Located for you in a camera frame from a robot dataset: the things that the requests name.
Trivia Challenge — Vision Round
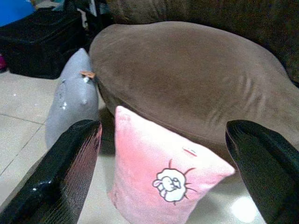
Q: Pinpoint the pink pillow with sheep print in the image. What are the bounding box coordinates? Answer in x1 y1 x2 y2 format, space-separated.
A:
107 105 236 224

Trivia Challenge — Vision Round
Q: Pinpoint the grey pillow with tag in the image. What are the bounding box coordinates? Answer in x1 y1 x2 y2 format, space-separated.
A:
45 48 100 150

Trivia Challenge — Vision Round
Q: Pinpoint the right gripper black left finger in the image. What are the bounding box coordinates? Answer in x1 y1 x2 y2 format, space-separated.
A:
0 119 103 224

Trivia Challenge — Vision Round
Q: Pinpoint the brown round plush chair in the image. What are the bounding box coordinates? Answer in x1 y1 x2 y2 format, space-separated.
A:
88 0 299 168

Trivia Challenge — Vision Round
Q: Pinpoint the large black bag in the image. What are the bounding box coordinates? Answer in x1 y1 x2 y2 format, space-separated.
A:
0 9 87 79

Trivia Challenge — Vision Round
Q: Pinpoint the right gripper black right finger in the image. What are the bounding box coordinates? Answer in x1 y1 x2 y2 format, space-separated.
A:
225 119 299 224

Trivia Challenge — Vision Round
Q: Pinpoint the blue plastic container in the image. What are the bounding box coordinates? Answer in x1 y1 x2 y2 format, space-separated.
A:
0 0 36 27

